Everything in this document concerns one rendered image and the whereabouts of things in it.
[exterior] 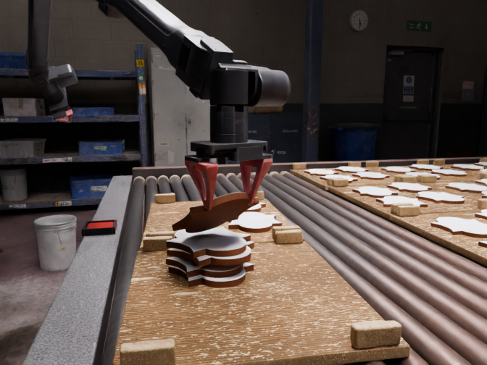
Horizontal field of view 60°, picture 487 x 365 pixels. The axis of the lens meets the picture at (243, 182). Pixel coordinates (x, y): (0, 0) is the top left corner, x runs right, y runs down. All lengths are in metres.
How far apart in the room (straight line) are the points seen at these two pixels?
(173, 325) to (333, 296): 0.24
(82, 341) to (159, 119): 4.79
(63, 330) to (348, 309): 0.40
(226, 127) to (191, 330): 0.28
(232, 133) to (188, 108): 4.76
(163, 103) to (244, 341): 4.88
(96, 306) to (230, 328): 0.24
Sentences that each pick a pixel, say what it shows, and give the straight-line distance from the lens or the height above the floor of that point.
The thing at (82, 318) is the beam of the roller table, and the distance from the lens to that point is 0.69.
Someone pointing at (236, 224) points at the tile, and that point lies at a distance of 1.00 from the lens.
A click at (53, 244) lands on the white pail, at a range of 3.46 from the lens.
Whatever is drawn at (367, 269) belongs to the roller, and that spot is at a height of 0.92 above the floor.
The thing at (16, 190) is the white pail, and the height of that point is 0.27.
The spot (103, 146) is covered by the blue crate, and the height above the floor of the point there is 0.74.
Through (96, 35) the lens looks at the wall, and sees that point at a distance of 5.92.
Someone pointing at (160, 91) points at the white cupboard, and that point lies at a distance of 5.33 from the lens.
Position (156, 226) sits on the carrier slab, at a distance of 1.04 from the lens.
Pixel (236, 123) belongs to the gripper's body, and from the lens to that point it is 0.62.
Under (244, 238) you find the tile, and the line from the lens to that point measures 0.75.
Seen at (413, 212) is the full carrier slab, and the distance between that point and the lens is 1.19.
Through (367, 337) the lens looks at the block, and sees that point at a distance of 0.55.
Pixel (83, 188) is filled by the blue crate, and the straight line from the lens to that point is 5.31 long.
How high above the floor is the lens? 1.22
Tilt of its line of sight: 10 degrees down
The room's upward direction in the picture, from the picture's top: straight up
